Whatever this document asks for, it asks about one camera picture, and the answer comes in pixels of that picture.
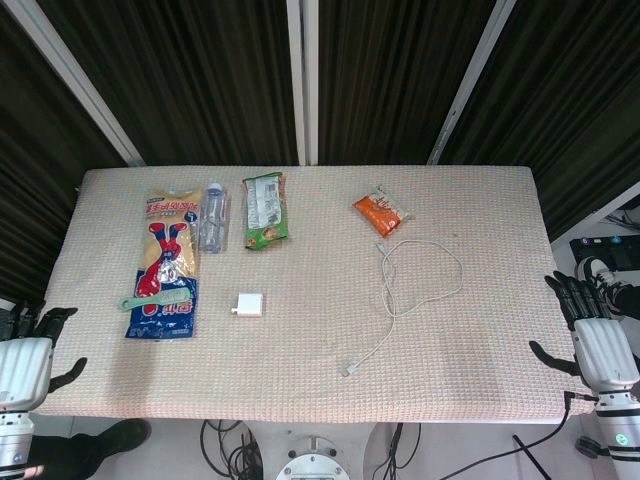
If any pink white woven table cloth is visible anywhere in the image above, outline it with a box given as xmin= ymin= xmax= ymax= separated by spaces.
xmin=34 ymin=165 xmax=596 ymax=419

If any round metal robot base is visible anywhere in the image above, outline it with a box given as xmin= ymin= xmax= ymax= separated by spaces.
xmin=276 ymin=435 xmax=351 ymax=480

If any green snack bag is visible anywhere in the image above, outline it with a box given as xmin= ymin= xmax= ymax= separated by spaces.
xmin=241 ymin=171 xmax=291 ymax=250

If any rubber gloves retail package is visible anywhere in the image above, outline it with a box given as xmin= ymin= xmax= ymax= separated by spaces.
xmin=124 ymin=185 xmax=204 ymax=342

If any white charging cable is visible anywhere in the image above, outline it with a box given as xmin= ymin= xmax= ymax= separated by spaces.
xmin=338 ymin=241 xmax=464 ymax=377

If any orange snack packet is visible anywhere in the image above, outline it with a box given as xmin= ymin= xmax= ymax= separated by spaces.
xmin=352 ymin=184 xmax=415 ymax=237

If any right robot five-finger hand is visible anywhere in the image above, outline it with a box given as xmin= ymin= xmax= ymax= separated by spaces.
xmin=528 ymin=269 xmax=635 ymax=399

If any black trouser leg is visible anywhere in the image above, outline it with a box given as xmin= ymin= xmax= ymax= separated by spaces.
xmin=612 ymin=282 xmax=640 ymax=321

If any white slanted frame bar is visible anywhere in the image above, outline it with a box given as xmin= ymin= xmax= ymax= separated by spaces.
xmin=549 ymin=179 xmax=640 ymax=246

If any light green plastic comb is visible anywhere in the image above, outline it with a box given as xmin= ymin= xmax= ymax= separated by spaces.
xmin=115 ymin=290 xmax=192 ymax=314

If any white power adapter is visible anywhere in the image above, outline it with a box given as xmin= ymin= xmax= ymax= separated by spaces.
xmin=230 ymin=293 xmax=267 ymax=319

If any black pleated curtain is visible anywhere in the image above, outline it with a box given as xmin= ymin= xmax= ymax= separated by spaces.
xmin=438 ymin=0 xmax=640 ymax=242
xmin=37 ymin=0 xmax=302 ymax=167
xmin=316 ymin=0 xmax=501 ymax=166
xmin=0 ymin=9 xmax=132 ymax=304

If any white partition frame post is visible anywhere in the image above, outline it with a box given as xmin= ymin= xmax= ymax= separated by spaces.
xmin=285 ymin=0 xmax=321 ymax=167
xmin=426 ymin=0 xmax=522 ymax=166
xmin=8 ymin=0 xmax=147 ymax=167

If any black shoe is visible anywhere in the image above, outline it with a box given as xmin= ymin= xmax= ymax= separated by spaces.
xmin=64 ymin=418 xmax=151 ymax=467

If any black chair caster leg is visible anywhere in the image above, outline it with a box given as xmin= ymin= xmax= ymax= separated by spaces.
xmin=574 ymin=435 xmax=615 ymax=459

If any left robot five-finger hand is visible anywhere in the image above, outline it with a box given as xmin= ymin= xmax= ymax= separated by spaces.
xmin=0 ymin=298 xmax=89 ymax=412

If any clear plastic water bottle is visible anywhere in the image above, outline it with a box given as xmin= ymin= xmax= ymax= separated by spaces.
xmin=198 ymin=182 xmax=232 ymax=254

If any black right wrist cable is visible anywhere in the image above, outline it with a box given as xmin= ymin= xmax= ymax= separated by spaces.
xmin=439 ymin=390 xmax=599 ymax=480

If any black and white sneaker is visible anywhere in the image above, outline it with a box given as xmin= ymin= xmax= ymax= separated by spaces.
xmin=574 ymin=255 xmax=634 ymax=319

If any black cable bundle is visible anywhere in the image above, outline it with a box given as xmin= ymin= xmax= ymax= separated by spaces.
xmin=199 ymin=418 xmax=264 ymax=480

